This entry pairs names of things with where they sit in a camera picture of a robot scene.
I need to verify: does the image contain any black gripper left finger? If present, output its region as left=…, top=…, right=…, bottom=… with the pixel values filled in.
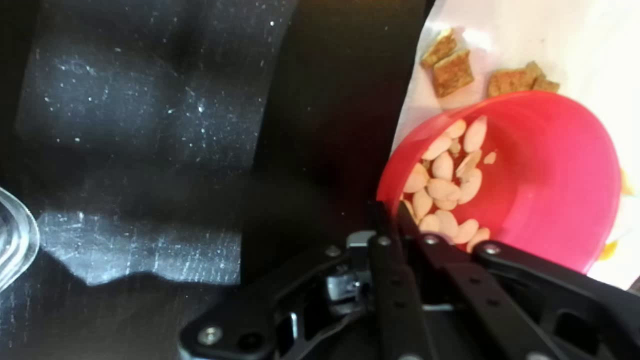
left=372, top=201, right=397, bottom=247

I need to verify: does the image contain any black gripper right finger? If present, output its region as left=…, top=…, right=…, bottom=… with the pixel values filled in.
left=395, top=206, right=419, bottom=244

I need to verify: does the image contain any pink plastic bowl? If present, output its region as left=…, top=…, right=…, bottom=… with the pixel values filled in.
left=376, top=91, right=622, bottom=272

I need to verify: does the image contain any white paper napkin with cereal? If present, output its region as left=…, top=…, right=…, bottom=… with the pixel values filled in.
left=393, top=0, right=640, bottom=290

